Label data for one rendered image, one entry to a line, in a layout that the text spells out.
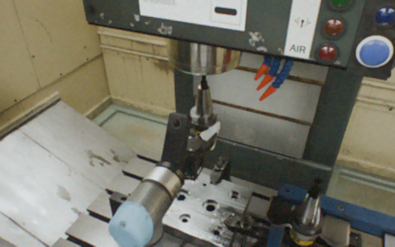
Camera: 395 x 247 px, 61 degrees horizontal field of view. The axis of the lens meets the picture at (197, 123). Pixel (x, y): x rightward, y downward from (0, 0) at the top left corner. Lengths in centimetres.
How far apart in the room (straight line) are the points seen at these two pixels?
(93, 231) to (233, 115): 65
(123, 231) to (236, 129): 85
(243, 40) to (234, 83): 79
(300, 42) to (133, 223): 38
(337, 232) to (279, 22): 45
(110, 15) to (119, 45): 143
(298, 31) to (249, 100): 84
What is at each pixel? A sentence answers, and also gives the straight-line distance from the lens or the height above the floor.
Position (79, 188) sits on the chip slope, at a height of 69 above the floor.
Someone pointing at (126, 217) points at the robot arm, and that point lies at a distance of 59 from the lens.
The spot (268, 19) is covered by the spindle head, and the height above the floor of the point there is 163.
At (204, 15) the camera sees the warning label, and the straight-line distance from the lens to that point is 46.
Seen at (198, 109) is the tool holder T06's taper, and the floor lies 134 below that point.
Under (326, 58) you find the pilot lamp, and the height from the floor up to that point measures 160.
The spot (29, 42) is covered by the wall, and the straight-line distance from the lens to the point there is 169.
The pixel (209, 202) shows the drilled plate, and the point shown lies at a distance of 104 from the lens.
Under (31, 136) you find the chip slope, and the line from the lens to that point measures 171.
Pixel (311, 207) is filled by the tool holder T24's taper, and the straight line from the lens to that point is 68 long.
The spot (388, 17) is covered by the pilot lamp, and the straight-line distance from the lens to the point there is 41.
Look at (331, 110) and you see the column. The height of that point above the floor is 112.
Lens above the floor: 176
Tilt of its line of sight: 36 degrees down
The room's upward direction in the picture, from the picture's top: straight up
